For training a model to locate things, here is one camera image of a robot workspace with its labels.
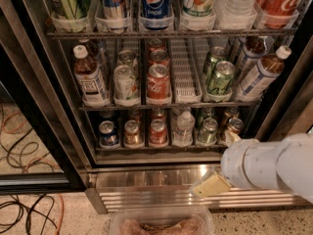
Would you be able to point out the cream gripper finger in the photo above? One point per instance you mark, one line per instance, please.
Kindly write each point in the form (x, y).
(231, 137)
(211, 184)

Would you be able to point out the clear water bottle bottom shelf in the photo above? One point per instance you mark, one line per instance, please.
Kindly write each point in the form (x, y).
(182, 131)

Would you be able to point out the clear water bottle shelf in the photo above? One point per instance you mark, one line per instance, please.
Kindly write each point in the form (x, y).
(235, 14)
(182, 131)

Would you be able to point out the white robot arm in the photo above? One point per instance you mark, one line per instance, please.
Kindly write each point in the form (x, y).
(285, 165)

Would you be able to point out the green can bottom shelf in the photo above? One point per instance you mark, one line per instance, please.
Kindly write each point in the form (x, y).
(208, 131)

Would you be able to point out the green can shelf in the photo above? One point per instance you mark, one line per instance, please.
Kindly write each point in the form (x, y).
(213, 56)
(208, 131)
(221, 79)

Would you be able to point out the green can front middle shelf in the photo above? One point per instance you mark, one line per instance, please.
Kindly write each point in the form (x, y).
(221, 79)

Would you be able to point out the red can bottom shelf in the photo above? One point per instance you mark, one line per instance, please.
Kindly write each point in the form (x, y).
(158, 132)

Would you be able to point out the iced tea bottle right front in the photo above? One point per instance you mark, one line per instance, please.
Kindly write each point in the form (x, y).
(261, 75)

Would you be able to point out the iced tea bottle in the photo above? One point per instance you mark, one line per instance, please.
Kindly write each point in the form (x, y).
(254, 48)
(261, 75)
(90, 78)

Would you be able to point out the green can rear middle shelf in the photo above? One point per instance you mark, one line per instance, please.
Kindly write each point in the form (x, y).
(213, 56)

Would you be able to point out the iced tea bottle right rear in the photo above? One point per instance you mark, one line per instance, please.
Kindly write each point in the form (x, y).
(254, 48)

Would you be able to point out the empty white shelf tray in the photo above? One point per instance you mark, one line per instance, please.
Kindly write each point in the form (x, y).
(185, 80)

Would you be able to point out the steel fridge bottom grille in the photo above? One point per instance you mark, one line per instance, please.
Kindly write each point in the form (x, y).
(115, 189)

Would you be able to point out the blue pepsi can bottom shelf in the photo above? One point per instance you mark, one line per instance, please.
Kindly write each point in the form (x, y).
(108, 134)

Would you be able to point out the clear water bottle top shelf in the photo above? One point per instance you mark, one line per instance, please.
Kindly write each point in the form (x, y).
(235, 14)

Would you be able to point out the iced tea bottle left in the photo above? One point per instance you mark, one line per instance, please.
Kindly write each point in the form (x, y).
(90, 78)

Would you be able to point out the large red coca-cola bottle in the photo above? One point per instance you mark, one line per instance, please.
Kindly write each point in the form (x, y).
(277, 13)

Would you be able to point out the fridge glass door left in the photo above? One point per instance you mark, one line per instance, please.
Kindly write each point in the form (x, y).
(65, 181)

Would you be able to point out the brown can bottom right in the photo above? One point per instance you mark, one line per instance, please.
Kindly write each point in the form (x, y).
(234, 124)

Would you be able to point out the brown can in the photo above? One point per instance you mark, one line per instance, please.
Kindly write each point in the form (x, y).
(234, 124)
(132, 134)

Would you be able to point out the red coca-cola can front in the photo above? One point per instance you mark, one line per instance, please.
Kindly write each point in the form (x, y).
(158, 85)

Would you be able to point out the red coca-cola can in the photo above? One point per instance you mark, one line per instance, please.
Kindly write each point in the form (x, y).
(159, 57)
(158, 85)

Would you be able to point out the clear plastic food container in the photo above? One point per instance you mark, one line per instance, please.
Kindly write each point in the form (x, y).
(163, 221)

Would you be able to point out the brown can bottom left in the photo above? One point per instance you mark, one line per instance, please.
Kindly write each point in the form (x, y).
(132, 134)

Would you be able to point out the white 7up can front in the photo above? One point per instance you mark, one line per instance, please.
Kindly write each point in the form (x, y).
(126, 92)

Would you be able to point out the white 7up can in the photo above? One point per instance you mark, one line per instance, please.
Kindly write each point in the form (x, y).
(126, 92)
(128, 57)

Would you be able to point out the tall 7up can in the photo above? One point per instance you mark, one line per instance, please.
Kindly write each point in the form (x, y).
(197, 13)

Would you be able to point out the white 7up can rear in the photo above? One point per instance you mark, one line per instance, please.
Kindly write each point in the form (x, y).
(128, 57)

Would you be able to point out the tall blue pepsi can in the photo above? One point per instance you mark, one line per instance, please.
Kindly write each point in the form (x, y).
(155, 13)

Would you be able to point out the tall red bull can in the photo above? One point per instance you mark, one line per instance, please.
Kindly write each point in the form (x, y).
(115, 13)

